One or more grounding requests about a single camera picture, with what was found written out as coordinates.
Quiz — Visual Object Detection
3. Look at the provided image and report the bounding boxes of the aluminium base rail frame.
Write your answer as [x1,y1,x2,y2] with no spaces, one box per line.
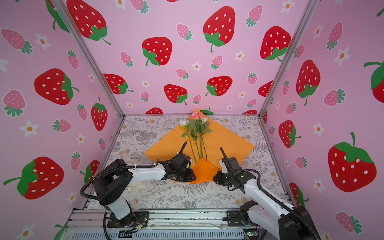
[58,208,316,240]

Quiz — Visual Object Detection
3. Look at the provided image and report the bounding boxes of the left vertical aluminium post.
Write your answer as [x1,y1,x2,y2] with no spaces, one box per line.
[53,1,125,118]

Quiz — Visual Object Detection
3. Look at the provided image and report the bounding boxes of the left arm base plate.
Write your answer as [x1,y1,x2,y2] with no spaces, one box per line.
[107,211,150,228]

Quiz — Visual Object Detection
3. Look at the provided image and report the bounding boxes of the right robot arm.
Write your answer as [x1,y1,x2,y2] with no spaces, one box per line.
[214,157,320,240]

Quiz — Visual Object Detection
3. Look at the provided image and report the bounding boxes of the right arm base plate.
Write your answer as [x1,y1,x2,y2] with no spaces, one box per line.
[223,210,257,227]

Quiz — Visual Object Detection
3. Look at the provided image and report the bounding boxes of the cream ribbon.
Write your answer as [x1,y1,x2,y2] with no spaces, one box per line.
[124,158,147,210]

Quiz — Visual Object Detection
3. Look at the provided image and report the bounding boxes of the vertical aluminium post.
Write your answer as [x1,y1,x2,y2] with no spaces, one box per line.
[53,1,125,118]
[259,0,320,119]

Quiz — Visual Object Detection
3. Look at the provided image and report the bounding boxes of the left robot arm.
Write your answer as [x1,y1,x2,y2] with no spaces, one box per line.
[80,153,196,220]

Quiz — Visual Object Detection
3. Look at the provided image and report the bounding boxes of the orange wrapping paper sheet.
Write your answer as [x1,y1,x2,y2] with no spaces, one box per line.
[145,110,255,184]

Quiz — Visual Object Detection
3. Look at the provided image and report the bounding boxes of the right vertical aluminium post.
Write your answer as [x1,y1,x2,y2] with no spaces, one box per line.
[259,0,320,119]

